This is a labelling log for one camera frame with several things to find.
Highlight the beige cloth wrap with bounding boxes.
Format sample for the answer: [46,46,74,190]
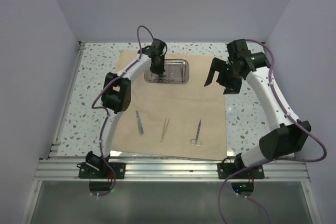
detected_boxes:
[111,54,227,160]

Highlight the steel scalpel handle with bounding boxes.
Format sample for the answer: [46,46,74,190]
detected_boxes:
[135,110,144,136]

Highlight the aluminium rail frame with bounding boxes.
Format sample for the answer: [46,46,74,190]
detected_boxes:
[22,42,320,223]

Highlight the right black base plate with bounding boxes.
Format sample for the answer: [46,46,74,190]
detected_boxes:
[217,157,265,179]

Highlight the steel surgical scissors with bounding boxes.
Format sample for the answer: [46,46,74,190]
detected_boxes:
[190,119,202,147]

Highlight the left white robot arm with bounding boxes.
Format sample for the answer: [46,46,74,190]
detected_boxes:
[86,39,167,178]

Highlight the steel instrument tray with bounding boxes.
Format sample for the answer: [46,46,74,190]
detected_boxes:
[143,58,190,83]

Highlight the steel surgical instrument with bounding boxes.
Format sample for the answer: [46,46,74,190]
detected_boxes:
[160,118,170,142]

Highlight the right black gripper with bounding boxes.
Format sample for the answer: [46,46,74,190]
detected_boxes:
[205,57,243,95]

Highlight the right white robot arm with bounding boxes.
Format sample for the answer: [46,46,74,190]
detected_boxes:
[204,39,311,178]

